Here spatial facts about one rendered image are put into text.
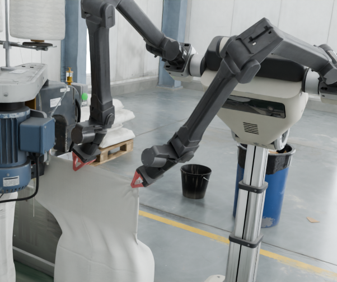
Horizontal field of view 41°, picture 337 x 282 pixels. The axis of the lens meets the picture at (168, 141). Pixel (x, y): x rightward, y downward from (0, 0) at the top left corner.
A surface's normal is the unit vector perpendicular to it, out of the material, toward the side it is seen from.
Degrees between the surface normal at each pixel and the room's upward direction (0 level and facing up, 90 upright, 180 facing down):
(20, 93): 90
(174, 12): 90
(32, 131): 90
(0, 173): 92
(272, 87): 40
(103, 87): 103
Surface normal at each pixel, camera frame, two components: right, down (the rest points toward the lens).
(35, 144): -0.10, 0.26
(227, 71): -0.83, 0.11
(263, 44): -0.41, -0.29
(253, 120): -0.43, 0.77
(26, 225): -0.49, 0.20
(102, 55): 0.73, 0.44
